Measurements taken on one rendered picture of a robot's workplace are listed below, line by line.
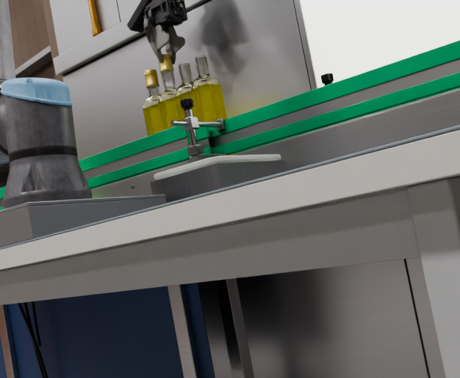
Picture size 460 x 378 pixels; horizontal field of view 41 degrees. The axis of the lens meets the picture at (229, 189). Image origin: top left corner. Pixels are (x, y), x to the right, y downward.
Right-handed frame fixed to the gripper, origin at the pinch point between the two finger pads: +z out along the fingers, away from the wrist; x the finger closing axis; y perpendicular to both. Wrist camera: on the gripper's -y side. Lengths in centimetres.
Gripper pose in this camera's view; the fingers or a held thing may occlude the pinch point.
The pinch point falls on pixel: (164, 59)
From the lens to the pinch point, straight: 163.3
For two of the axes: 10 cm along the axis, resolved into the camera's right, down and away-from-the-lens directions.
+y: 7.7, -1.9, -6.0
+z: 1.8, 9.8, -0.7
